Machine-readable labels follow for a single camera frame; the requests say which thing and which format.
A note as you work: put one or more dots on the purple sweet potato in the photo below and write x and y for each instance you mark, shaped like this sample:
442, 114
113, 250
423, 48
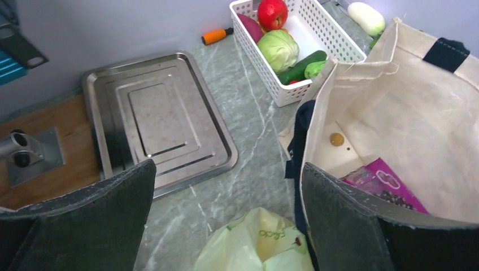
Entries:
252, 27

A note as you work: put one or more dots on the white plastic basket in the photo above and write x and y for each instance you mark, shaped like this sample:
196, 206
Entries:
312, 28

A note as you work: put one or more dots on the light green bitter gourd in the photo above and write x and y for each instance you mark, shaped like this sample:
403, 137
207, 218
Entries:
313, 69

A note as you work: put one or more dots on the white radish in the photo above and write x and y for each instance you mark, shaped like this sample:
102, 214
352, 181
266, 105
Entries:
369, 19

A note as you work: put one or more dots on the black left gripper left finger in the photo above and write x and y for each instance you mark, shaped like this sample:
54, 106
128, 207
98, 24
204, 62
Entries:
97, 227

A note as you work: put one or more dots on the metal clamp mount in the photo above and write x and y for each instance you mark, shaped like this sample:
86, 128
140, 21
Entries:
30, 156

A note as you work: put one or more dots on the red apple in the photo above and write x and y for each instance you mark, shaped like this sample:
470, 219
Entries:
272, 14

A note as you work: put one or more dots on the beige canvas tote bag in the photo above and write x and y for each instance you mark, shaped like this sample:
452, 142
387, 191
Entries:
412, 103

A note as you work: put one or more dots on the metal tray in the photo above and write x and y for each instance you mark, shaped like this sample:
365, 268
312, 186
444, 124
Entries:
157, 108

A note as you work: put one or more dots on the dark green cucumber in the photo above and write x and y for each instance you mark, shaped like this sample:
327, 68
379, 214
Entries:
296, 72

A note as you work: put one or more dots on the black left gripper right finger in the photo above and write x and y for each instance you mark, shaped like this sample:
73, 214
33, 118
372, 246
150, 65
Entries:
354, 230

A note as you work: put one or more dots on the purple snack bag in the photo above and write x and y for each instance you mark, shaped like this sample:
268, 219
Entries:
378, 179

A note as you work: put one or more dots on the green cabbage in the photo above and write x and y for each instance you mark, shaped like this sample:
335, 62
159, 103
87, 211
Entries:
279, 49

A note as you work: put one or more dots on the green avocado plastic bag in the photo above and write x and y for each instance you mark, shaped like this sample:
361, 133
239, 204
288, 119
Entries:
258, 240

